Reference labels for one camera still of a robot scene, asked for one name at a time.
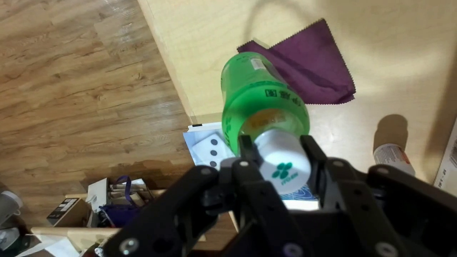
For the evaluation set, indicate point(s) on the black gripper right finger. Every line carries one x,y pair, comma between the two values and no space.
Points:
391,214

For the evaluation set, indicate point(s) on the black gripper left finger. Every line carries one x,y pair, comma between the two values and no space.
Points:
205,214

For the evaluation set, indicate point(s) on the green tea bottle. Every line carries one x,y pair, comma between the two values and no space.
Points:
258,94

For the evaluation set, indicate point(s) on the small white pill bottle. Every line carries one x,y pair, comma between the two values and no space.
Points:
394,157

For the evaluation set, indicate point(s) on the blue book with dice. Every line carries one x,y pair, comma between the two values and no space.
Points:
205,142

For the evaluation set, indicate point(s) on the printed flour cardboard box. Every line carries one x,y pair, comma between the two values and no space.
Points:
451,165

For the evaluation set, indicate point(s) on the open box of clutter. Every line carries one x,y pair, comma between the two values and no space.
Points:
124,194

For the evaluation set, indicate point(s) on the purple cloth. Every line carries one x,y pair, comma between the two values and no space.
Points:
315,65

